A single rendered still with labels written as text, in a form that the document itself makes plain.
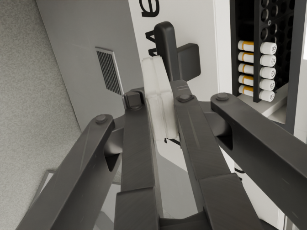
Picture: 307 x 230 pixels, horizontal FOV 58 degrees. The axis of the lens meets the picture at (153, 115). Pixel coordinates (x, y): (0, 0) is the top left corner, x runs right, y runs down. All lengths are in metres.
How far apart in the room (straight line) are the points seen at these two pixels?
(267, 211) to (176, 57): 0.32
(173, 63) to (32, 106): 0.97
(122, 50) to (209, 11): 0.41
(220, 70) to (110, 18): 0.41
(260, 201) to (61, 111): 0.91
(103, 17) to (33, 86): 0.57
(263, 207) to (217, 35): 0.32
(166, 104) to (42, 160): 1.12
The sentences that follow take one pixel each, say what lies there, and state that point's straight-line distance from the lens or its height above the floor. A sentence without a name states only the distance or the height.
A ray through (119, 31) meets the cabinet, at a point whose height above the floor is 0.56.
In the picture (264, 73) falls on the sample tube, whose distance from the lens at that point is 0.33.
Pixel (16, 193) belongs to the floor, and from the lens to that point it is 1.29.
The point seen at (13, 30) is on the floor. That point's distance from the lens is 1.10.
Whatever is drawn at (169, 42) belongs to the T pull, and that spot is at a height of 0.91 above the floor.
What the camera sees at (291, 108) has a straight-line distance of 0.37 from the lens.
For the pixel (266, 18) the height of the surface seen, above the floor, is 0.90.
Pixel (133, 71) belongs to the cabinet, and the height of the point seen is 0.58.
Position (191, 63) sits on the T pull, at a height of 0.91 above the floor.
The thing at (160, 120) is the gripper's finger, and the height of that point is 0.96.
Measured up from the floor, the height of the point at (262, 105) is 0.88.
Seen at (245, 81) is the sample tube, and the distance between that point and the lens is 0.35.
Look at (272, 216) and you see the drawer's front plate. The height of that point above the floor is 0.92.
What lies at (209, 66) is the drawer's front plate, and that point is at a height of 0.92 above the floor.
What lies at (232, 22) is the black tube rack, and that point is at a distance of 0.33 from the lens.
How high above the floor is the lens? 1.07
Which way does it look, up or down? 47 degrees down
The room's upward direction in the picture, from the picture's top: 115 degrees clockwise
